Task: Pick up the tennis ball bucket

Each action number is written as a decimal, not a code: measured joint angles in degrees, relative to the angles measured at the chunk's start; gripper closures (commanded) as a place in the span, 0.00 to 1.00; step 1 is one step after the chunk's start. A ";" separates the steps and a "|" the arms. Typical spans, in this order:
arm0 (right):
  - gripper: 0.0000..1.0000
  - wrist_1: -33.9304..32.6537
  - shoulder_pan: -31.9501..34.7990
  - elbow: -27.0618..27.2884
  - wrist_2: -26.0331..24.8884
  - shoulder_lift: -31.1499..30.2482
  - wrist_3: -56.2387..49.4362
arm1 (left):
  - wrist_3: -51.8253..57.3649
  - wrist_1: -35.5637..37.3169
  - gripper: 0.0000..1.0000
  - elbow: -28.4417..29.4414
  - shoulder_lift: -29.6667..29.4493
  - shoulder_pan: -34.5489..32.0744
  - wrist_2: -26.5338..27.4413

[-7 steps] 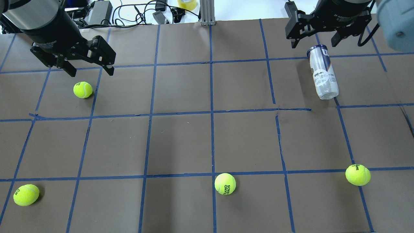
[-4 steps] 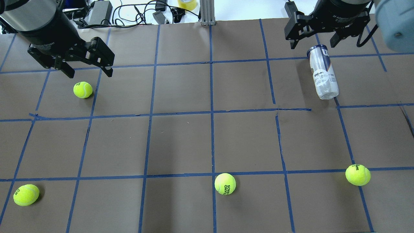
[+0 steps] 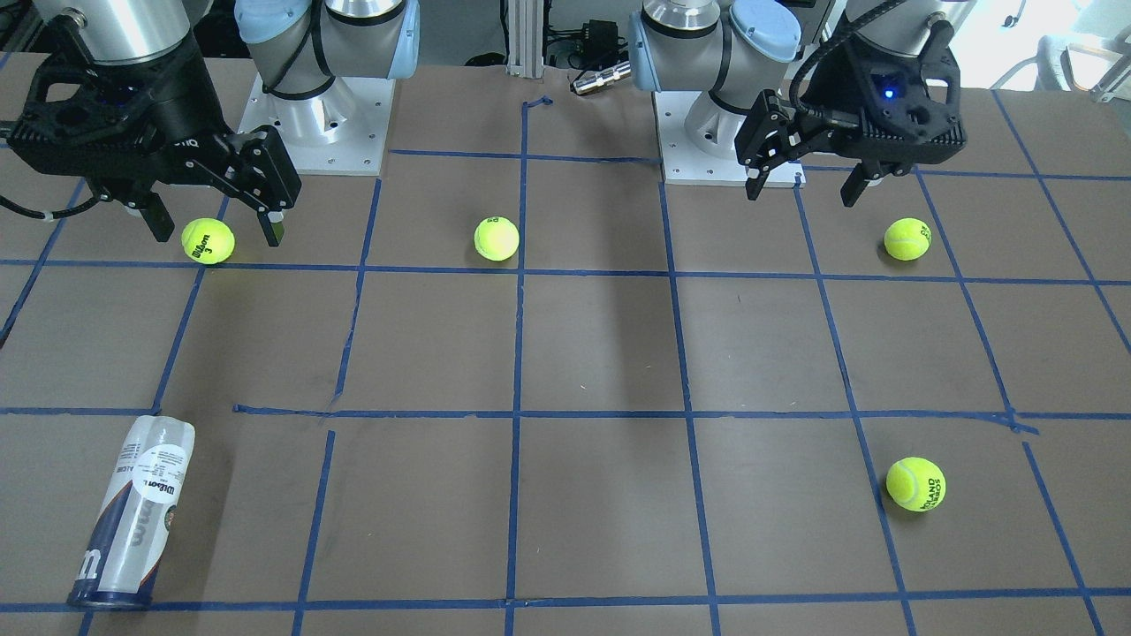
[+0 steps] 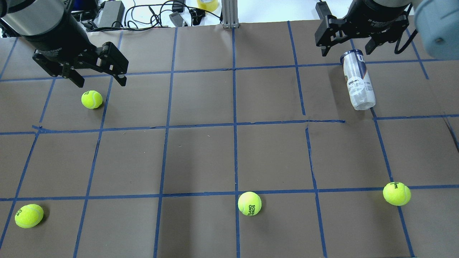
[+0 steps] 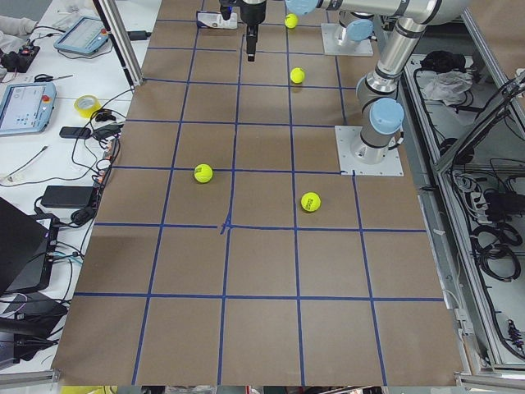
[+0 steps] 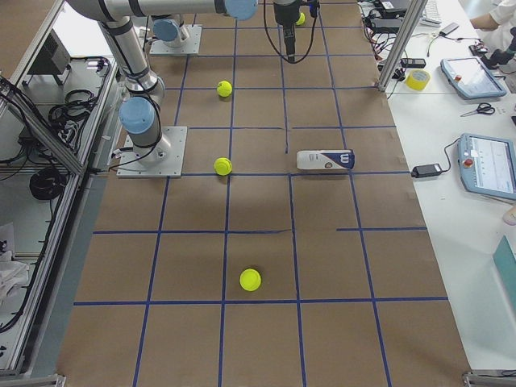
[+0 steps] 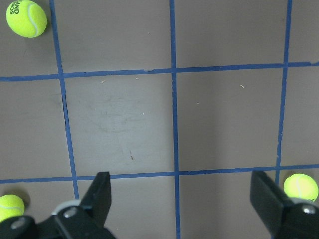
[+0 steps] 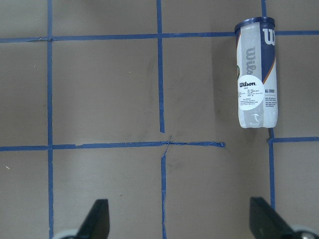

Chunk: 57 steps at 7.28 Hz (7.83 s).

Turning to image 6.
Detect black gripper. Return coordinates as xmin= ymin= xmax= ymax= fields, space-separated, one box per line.
xmin=273 ymin=0 xmax=302 ymax=56

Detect white blue tennis ball can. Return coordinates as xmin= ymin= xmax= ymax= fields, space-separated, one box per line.
xmin=296 ymin=149 xmax=356 ymax=170

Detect tennis ball near arm bases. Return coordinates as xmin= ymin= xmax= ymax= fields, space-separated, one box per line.
xmin=216 ymin=80 xmax=233 ymax=98

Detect metal base plate arm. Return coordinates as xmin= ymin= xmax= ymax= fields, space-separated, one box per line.
xmin=116 ymin=127 xmax=188 ymax=178
xmin=150 ymin=24 xmax=202 ymax=56

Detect tennis ball far corner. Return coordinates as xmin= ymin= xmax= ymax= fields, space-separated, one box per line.
xmin=295 ymin=12 xmax=306 ymax=26

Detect tennis ball centre table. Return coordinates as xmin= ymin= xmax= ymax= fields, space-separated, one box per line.
xmin=214 ymin=157 xmax=232 ymax=176

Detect tennis ball near can side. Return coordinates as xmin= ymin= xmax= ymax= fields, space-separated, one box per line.
xmin=239 ymin=268 xmax=262 ymax=292

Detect black phone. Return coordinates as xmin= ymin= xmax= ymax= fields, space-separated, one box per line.
xmin=400 ymin=58 xmax=427 ymax=69

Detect yellow tape roll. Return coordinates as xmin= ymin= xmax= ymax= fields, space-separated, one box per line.
xmin=406 ymin=69 xmax=431 ymax=91

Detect blue teach pendant far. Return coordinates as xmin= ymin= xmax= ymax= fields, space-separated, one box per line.
xmin=440 ymin=56 xmax=506 ymax=99

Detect blue teach pendant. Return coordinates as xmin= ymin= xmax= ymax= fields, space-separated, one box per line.
xmin=440 ymin=56 xmax=506 ymax=99
xmin=457 ymin=133 xmax=515 ymax=201

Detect black power adapter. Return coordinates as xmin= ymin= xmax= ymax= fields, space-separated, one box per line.
xmin=410 ymin=163 xmax=443 ymax=178

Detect brown paper table cover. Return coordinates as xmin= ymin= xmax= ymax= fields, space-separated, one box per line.
xmin=57 ymin=1 xmax=468 ymax=386

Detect blue teach pendant near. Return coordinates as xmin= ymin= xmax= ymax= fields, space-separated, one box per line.
xmin=457 ymin=133 xmax=515 ymax=201

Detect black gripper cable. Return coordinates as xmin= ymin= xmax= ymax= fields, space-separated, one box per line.
xmin=263 ymin=0 xmax=328 ymax=64

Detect aluminium frame post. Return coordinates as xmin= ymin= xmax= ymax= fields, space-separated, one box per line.
xmin=377 ymin=0 xmax=427 ymax=92

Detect black handled scissors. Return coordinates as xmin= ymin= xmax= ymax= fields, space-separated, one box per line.
xmin=460 ymin=102 xmax=496 ymax=117

